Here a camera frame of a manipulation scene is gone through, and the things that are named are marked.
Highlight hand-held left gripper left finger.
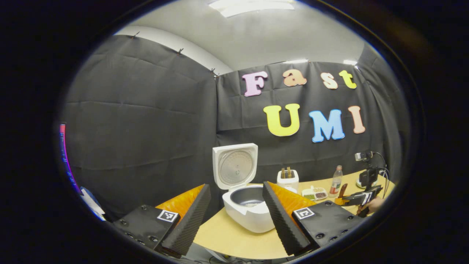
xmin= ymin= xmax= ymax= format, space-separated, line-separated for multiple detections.
xmin=112 ymin=184 xmax=212 ymax=259

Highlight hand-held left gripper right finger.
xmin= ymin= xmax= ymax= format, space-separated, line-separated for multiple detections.
xmin=261 ymin=181 xmax=367 ymax=256

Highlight white rice cooker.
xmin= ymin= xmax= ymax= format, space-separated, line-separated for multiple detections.
xmin=213 ymin=143 xmax=275 ymax=233

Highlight clear plastic bottle red label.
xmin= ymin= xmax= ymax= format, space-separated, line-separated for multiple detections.
xmin=329 ymin=165 xmax=343 ymax=198

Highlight white divided grain dish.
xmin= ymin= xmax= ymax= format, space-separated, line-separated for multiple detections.
xmin=302 ymin=186 xmax=328 ymax=201

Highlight white toaster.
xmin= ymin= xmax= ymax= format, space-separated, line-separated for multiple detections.
xmin=277 ymin=169 xmax=299 ymax=193

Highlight large ceiling light panel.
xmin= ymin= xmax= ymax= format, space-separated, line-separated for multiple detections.
xmin=208 ymin=0 xmax=295 ymax=18

